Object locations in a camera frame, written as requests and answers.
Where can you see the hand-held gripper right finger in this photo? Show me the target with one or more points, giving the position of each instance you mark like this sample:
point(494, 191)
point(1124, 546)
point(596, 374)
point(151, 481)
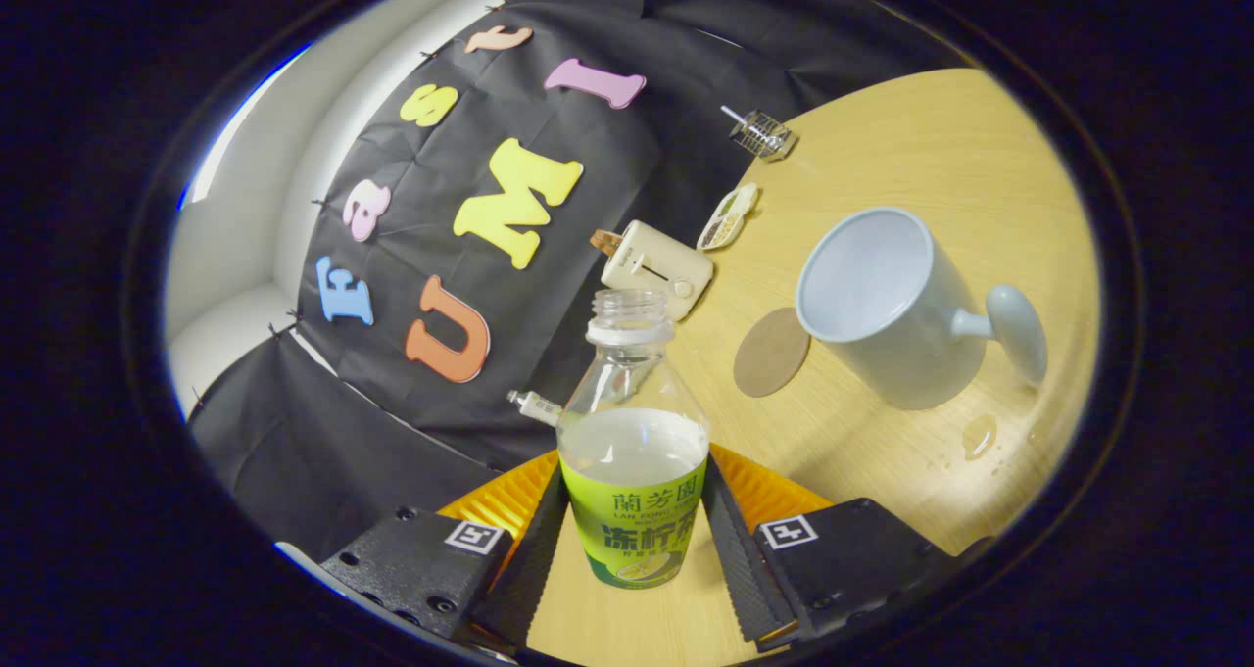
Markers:
point(749, 569)

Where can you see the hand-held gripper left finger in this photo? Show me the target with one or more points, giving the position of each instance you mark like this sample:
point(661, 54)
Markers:
point(519, 569)

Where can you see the green label juice bottle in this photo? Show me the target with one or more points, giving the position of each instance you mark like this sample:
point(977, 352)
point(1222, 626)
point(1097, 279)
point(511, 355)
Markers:
point(635, 510)

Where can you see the round brown coaster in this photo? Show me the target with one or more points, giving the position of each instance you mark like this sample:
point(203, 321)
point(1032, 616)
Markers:
point(769, 354)

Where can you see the pale grey cup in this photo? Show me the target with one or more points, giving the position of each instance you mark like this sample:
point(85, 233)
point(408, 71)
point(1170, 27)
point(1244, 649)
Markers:
point(906, 354)

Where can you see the slim white green bottle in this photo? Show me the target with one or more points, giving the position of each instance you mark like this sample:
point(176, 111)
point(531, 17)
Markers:
point(537, 407)

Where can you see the small liquid puddle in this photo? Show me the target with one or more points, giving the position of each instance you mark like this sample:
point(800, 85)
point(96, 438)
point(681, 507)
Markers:
point(980, 437)

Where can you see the cream toaster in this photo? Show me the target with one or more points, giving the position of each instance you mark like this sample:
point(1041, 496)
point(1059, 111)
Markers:
point(656, 265)

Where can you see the brown toast slice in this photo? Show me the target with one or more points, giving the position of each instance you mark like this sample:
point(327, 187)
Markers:
point(604, 242)

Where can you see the white divided snack tray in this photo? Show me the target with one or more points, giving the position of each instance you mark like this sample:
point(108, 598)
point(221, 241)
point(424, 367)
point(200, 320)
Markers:
point(730, 214)

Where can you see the wooden table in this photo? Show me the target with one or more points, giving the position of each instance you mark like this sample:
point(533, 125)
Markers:
point(882, 158)

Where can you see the white stick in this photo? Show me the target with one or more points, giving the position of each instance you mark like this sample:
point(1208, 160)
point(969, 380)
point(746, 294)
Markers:
point(733, 114)

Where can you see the long ceiling light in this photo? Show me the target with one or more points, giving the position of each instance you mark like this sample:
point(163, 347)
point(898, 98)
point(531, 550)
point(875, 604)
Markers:
point(217, 150)

